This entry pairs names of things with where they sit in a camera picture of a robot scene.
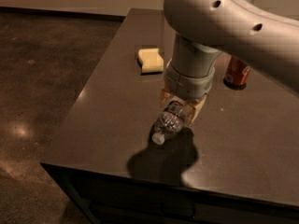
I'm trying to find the red soda can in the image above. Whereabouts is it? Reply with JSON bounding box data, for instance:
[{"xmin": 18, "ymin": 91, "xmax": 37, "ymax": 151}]
[{"xmin": 223, "ymin": 57, "xmax": 250, "ymax": 90}]

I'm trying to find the yellow sponge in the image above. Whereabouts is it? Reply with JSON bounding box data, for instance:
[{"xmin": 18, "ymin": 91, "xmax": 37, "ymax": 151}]
[{"xmin": 137, "ymin": 49, "xmax": 164, "ymax": 74}]

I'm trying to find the clear plastic water bottle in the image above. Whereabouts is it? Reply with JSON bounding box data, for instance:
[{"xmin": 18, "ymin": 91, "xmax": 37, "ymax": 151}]
[{"xmin": 151, "ymin": 100, "xmax": 185, "ymax": 145}]

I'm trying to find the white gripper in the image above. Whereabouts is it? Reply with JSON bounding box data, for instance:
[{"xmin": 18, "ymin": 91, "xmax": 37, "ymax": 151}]
[{"xmin": 160, "ymin": 61, "xmax": 215, "ymax": 126}]

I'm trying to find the dark cabinet under table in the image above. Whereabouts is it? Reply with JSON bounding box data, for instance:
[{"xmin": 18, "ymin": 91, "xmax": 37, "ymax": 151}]
[{"xmin": 42, "ymin": 163, "xmax": 299, "ymax": 224}]

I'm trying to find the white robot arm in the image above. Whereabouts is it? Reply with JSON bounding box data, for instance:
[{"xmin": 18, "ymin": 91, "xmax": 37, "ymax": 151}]
[{"xmin": 161, "ymin": 0, "xmax": 299, "ymax": 125}]

